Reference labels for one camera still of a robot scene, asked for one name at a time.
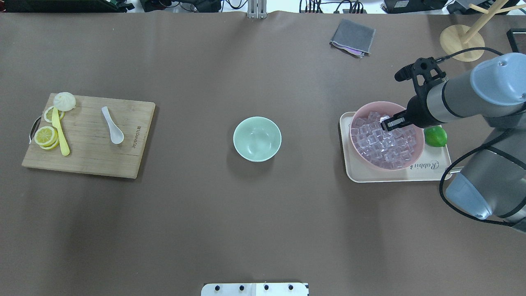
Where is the lemon slice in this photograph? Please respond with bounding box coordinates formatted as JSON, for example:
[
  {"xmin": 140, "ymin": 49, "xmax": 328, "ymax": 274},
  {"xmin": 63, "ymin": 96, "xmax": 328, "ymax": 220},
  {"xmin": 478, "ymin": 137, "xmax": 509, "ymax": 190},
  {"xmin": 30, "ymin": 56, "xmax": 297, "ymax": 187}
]
[
  {"xmin": 33, "ymin": 126, "xmax": 58, "ymax": 148},
  {"xmin": 43, "ymin": 106, "xmax": 65, "ymax": 123}
]

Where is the bamboo cutting board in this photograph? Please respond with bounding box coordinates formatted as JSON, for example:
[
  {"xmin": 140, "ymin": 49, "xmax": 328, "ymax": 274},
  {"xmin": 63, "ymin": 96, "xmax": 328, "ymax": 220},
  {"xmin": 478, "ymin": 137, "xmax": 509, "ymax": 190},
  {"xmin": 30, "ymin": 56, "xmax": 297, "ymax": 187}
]
[{"xmin": 21, "ymin": 95, "xmax": 156, "ymax": 179}]

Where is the aluminium frame post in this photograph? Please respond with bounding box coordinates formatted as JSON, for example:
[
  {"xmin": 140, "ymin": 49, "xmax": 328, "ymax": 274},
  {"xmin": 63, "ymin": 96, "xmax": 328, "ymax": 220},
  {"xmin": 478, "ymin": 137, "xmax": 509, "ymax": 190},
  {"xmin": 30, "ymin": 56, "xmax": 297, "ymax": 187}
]
[{"xmin": 247, "ymin": 0, "xmax": 267, "ymax": 19}]

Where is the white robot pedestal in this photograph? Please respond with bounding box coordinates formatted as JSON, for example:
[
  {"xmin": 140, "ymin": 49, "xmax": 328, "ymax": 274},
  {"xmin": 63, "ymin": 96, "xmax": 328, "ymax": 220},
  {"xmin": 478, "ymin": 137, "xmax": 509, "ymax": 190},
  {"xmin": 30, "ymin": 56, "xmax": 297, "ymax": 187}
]
[{"xmin": 201, "ymin": 282, "xmax": 310, "ymax": 296}]

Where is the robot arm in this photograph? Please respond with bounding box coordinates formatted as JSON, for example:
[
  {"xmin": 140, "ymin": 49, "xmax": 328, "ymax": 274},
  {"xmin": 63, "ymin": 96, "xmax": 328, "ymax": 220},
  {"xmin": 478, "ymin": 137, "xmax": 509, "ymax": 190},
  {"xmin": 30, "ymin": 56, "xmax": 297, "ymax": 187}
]
[{"xmin": 381, "ymin": 52, "xmax": 526, "ymax": 234}]

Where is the mint green bowl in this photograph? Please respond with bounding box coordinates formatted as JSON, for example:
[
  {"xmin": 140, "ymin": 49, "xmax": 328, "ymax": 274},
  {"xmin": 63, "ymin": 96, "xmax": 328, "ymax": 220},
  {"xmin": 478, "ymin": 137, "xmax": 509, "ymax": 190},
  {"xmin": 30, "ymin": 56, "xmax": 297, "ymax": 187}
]
[{"xmin": 233, "ymin": 116, "xmax": 282, "ymax": 162}]

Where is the wooden cup tree stand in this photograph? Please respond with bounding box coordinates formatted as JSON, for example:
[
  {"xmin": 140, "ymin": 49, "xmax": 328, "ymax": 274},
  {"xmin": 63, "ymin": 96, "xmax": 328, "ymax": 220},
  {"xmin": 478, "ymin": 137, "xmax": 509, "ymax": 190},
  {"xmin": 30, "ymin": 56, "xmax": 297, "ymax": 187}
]
[{"xmin": 439, "ymin": 0, "xmax": 526, "ymax": 62}]

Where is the grey folded cloth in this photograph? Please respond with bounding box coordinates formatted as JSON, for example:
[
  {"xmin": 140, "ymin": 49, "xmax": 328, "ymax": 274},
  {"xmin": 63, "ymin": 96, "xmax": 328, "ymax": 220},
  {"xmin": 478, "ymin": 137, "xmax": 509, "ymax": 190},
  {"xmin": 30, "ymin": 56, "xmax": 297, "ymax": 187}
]
[{"xmin": 329, "ymin": 19, "xmax": 376, "ymax": 58}]

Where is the white ceramic spoon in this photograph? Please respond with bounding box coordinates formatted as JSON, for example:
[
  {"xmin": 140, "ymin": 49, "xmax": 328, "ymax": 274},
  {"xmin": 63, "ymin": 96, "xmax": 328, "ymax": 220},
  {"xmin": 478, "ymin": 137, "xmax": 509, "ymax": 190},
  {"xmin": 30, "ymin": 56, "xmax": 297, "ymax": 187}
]
[{"xmin": 101, "ymin": 106, "xmax": 125, "ymax": 145}]

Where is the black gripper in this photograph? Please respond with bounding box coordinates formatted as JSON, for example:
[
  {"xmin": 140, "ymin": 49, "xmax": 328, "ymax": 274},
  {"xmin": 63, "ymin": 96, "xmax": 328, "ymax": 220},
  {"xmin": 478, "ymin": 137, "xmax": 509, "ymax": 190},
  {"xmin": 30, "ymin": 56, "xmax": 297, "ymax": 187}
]
[{"xmin": 380, "ymin": 58, "xmax": 446, "ymax": 132}]

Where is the cream serving tray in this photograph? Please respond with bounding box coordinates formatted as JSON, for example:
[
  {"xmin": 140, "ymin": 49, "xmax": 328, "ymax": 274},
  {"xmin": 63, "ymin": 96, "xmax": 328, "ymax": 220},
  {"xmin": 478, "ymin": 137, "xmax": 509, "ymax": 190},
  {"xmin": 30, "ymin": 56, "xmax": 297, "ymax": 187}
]
[{"xmin": 339, "ymin": 112, "xmax": 452, "ymax": 183}]

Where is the yellow plastic knife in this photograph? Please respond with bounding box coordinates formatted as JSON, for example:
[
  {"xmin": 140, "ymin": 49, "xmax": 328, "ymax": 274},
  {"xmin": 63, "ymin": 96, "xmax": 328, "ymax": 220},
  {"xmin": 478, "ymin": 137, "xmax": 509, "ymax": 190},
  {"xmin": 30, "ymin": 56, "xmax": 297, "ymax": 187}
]
[{"xmin": 51, "ymin": 107, "xmax": 71, "ymax": 157}]

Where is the pink bowl of ice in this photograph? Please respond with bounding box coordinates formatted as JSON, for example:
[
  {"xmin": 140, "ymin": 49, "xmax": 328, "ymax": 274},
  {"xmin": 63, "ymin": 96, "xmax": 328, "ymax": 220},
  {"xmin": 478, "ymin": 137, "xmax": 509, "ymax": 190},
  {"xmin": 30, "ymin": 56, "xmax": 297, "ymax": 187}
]
[{"xmin": 348, "ymin": 101, "xmax": 424, "ymax": 171}]

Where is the green lime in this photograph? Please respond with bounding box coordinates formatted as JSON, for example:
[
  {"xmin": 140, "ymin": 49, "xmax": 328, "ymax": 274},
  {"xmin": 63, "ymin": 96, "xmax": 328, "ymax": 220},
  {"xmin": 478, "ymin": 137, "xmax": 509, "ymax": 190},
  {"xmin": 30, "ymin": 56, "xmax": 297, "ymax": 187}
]
[{"xmin": 423, "ymin": 126, "xmax": 448, "ymax": 148}]

